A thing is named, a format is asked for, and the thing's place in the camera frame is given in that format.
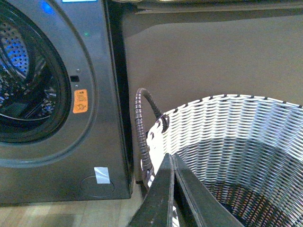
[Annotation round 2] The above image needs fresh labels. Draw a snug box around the dark grey neighbouring appliance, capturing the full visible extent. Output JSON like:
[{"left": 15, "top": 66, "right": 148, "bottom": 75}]
[{"left": 107, "top": 0, "right": 303, "bottom": 184}]

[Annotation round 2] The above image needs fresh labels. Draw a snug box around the white tape strip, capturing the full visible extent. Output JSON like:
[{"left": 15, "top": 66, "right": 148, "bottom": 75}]
[{"left": 94, "top": 167, "right": 110, "bottom": 184}]

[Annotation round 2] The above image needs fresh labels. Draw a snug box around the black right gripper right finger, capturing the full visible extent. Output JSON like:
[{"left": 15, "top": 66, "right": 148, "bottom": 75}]
[{"left": 173, "top": 155, "right": 243, "bottom": 227}]

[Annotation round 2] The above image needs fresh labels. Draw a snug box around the grey front-load washing machine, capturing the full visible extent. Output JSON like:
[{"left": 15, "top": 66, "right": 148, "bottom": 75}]
[{"left": 0, "top": 0, "right": 133, "bottom": 204}]

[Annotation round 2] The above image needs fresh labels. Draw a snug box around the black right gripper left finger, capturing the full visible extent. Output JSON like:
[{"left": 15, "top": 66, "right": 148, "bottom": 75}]
[{"left": 128, "top": 154, "right": 175, "bottom": 227}]

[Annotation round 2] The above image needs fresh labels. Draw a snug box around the white woven laundry basket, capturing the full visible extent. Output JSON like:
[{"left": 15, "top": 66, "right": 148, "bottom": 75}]
[{"left": 140, "top": 95, "right": 303, "bottom": 227}]

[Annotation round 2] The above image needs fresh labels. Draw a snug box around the dark wrapped basket handle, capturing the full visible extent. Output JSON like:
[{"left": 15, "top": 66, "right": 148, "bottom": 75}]
[{"left": 134, "top": 88, "right": 170, "bottom": 178}]

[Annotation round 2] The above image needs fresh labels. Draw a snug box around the orange warning sticker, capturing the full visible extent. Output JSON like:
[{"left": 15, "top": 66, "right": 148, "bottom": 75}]
[{"left": 73, "top": 89, "right": 88, "bottom": 114}]

